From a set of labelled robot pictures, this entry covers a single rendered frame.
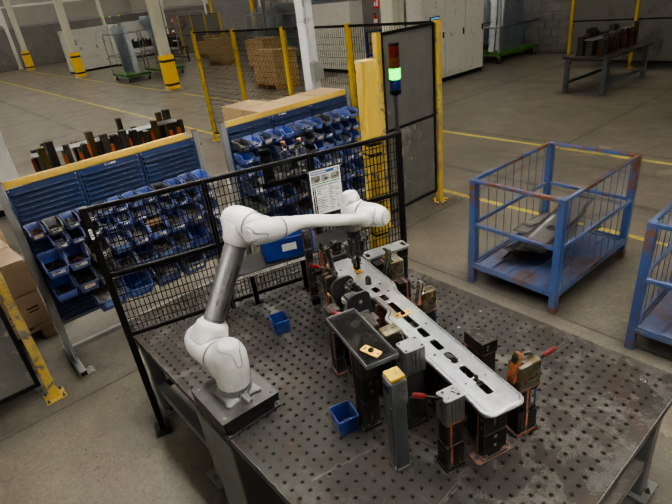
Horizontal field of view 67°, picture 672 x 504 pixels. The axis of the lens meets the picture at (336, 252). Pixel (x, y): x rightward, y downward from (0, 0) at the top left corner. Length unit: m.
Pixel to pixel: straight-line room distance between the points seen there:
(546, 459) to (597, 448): 0.21
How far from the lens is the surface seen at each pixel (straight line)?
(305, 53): 7.14
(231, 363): 2.29
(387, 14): 9.77
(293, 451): 2.29
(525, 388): 2.16
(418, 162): 5.81
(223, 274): 2.36
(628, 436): 2.43
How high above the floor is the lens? 2.39
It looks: 27 degrees down
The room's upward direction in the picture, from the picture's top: 7 degrees counter-clockwise
